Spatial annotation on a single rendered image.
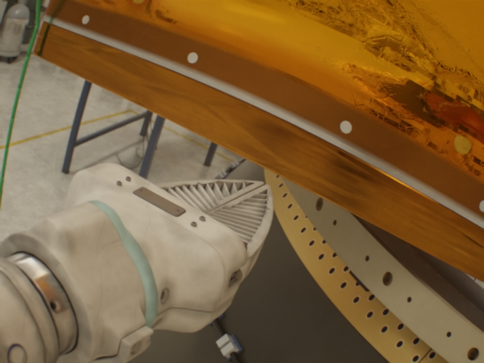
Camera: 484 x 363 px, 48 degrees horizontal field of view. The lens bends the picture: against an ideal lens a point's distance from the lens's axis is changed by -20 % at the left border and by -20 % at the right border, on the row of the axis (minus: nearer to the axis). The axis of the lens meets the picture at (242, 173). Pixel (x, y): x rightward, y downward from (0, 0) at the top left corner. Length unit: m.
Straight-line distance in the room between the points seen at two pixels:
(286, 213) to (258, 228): 0.47
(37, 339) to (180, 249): 0.11
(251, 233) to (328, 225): 0.33
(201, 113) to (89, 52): 0.16
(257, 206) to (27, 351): 0.25
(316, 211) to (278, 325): 0.14
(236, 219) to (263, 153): 0.18
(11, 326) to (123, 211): 0.11
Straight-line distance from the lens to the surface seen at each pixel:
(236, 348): 0.76
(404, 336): 0.65
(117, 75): 0.64
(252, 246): 0.37
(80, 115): 4.43
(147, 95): 0.62
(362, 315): 0.68
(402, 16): 0.47
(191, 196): 0.40
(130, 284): 0.27
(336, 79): 0.53
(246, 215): 0.40
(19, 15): 7.01
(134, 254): 0.28
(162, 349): 0.89
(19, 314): 0.22
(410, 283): 0.60
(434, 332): 0.58
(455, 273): 0.63
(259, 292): 0.80
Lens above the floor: 1.94
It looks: 20 degrees down
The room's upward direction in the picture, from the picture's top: 20 degrees clockwise
